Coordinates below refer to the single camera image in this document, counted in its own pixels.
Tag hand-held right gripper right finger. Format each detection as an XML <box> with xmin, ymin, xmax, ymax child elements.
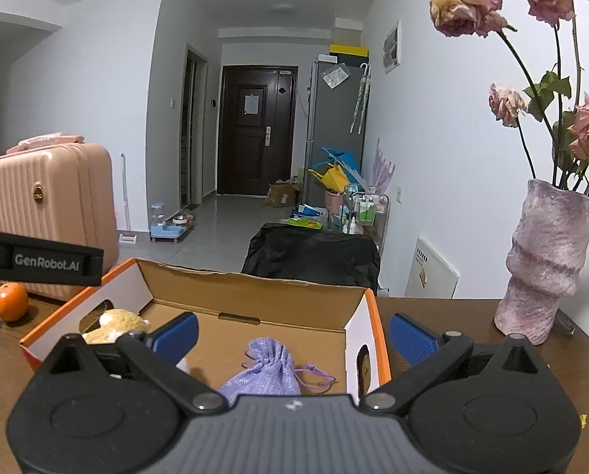
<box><xmin>361</xmin><ymin>312</ymin><xmax>540</xmax><ymax>414</ymax></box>

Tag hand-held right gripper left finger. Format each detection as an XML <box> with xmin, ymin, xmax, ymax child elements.
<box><xmin>50</xmin><ymin>312</ymin><xmax>228</xmax><ymax>413</ymax></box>

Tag yellow plush toy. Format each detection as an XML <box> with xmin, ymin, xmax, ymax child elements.
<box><xmin>82</xmin><ymin>308</ymin><xmax>151</xmax><ymax>345</ymax></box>

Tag orange and white cardboard box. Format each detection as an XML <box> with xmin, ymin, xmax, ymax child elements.
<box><xmin>20</xmin><ymin>257</ymin><xmax>392</xmax><ymax>406</ymax></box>

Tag purple drawstring pouch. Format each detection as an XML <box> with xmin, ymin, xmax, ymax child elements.
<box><xmin>219</xmin><ymin>337</ymin><xmax>339</xmax><ymax>397</ymax></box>

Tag orange tangerine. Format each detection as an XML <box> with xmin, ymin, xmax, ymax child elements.
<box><xmin>0</xmin><ymin>282</ymin><xmax>29</xmax><ymax>323</ymax></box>

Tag white flat board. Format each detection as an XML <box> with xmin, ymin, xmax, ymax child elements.
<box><xmin>404</xmin><ymin>237</ymin><xmax>460</xmax><ymax>300</ymax></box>

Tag pink ribbed suitcase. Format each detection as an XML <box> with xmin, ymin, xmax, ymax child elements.
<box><xmin>0</xmin><ymin>143</ymin><xmax>119</xmax><ymax>302</ymax></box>

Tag blue pet feeder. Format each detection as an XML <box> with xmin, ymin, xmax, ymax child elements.
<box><xmin>149</xmin><ymin>202</ymin><xmax>196</xmax><ymax>244</ymax></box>

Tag pink cloth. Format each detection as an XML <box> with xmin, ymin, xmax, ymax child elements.
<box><xmin>6</xmin><ymin>132</ymin><xmax>80</xmax><ymax>155</ymax></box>

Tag black covered chair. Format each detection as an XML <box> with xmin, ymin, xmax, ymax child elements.
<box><xmin>241</xmin><ymin>222</ymin><xmax>381</xmax><ymax>293</ymax></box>

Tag metal cart with bottles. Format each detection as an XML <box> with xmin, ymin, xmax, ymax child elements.
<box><xmin>338</xmin><ymin>192</ymin><xmax>390</xmax><ymax>252</ymax></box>

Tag white mop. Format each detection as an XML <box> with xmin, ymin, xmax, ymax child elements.
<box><xmin>119</xmin><ymin>153</ymin><xmax>138</xmax><ymax>246</ymax></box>

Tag pink textured vase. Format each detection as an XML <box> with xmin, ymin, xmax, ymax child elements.
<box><xmin>493</xmin><ymin>178</ymin><xmax>589</xmax><ymax>346</ymax></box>

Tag black eyeglasses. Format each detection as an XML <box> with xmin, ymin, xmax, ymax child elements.
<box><xmin>553</xmin><ymin>308</ymin><xmax>581</xmax><ymax>339</ymax></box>

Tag pink bin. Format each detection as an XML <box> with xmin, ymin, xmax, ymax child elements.
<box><xmin>324</xmin><ymin>190</ymin><xmax>347</xmax><ymax>215</ymax></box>

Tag brown cardboard box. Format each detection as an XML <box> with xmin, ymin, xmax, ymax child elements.
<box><xmin>261</xmin><ymin>180</ymin><xmax>301</xmax><ymax>208</ymax></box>

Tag blue and yellow umbrellas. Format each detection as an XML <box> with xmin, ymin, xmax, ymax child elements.
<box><xmin>308</xmin><ymin>146</ymin><xmax>365</xmax><ymax>193</ymax></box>

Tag dark brown entrance door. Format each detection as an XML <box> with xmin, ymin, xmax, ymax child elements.
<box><xmin>216</xmin><ymin>65</ymin><xmax>299</xmax><ymax>197</ymax></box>

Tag grey refrigerator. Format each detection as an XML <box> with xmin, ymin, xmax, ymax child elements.
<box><xmin>305</xmin><ymin>56</ymin><xmax>369</xmax><ymax>208</ymax></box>

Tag white folded umbrellas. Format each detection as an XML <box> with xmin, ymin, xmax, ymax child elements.
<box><xmin>350</xmin><ymin>62</ymin><xmax>372</xmax><ymax>135</ymax></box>

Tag clear plastic sheet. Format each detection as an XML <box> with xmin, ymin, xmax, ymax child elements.
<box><xmin>323</xmin><ymin>64</ymin><xmax>351</xmax><ymax>90</ymax></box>

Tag yellow and black box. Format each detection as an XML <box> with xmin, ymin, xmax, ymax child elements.
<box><xmin>329</xmin><ymin>43</ymin><xmax>369</xmax><ymax>60</ymax></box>

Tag purple wall decoration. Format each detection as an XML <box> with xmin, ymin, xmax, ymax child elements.
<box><xmin>372</xmin><ymin>138</ymin><xmax>396</xmax><ymax>194</ymax></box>

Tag white wall panel box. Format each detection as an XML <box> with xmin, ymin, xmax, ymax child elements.
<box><xmin>382</xmin><ymin>21</ymin><xmax>403</xmax><ymax>75</ymax></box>

